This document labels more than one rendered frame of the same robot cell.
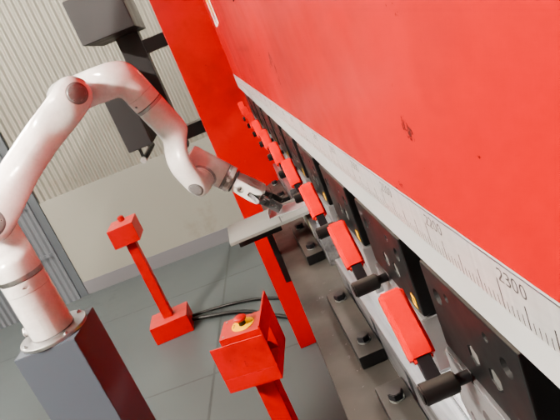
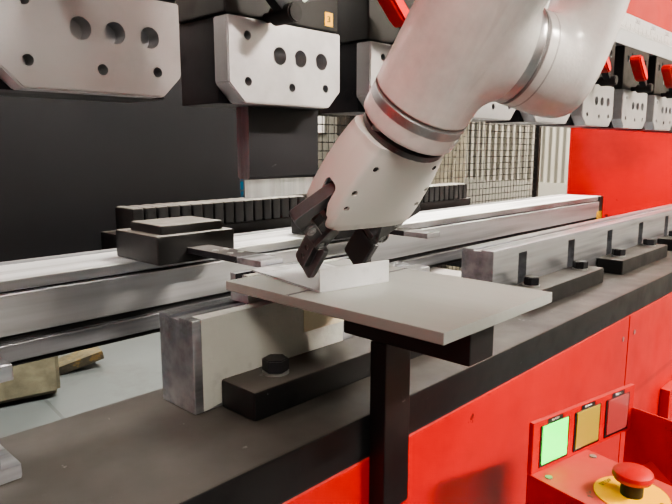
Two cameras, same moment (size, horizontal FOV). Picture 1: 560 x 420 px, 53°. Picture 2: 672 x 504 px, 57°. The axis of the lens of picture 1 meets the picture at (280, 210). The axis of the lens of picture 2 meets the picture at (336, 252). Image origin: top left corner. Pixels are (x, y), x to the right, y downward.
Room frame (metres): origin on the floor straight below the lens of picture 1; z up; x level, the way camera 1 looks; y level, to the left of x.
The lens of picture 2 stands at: (2.16, 0.44, 1.13)
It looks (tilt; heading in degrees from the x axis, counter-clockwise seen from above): 9 degrees down; 225
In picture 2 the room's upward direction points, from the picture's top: straight up
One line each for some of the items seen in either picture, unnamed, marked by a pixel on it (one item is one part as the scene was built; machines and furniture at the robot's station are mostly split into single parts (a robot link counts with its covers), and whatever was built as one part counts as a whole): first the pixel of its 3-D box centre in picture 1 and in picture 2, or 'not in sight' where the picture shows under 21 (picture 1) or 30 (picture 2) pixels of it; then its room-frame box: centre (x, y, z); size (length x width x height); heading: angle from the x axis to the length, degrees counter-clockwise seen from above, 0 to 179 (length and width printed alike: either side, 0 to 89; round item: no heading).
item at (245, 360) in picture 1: (247, 340); (644, 502); (1.48, 0.23, 0.75); 0.20 x 0.16 x 0.18; 170
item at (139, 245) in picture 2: not in sight; (206, 243); (1.71, -0.25, 1.01); 0.26 x 0.12 x 0.05; 91
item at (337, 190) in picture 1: (374, 217); (615, 90); (0.74, -0.12, 1.26); 0.15 x 0.09 x 0.17; 1
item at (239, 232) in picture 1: (267, 220); (382, 291); (1.71, 0.05, 1.00); 0.26 x 0.18 x 0.01; 91
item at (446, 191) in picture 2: not in sight; (408, 194); (0.95, -0.52, 1.02); 0.44 x 0.06 x 0.04; 1
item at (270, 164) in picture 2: not in sight; (279, 152); (1.71, -0.10, 1.13); 0.10 x 0.02 x 0.10; 1
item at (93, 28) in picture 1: (137, 80); not in sight; (2.96, 0.41, 1.52); 0.51 x 0.25 x 0.85; 0
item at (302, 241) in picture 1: (307, 241); (342, 362); (1.67, -0.04, 0.89); 0.30 x 0.05 x 0.03; 1
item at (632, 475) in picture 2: (241, 321); (632, 484); (1.53, 0.23, 0.79); 0.04 x 0.04 x 0.04
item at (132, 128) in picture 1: (129, 107); not in sight; (2.91, 0.50, 1.42); 0.45 x 0.12 x 0.36; 0
